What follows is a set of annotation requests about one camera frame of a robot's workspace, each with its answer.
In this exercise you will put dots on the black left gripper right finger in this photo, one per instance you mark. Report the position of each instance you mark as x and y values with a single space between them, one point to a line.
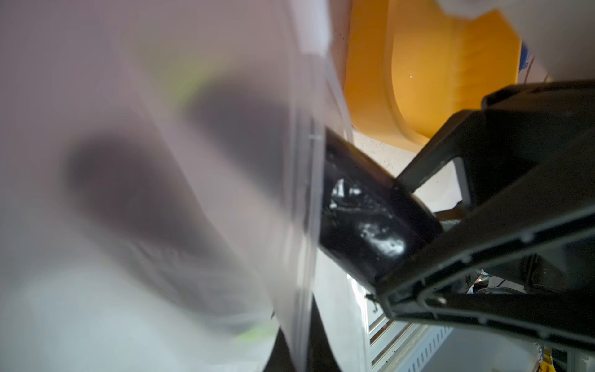
320 355

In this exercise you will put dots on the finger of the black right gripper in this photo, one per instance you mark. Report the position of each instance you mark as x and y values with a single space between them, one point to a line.
529 276
515 129

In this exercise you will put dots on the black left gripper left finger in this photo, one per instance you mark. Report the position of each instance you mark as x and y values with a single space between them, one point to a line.
280 358

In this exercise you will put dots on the yellow plastic tray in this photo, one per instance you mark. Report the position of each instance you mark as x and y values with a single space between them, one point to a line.
410 66

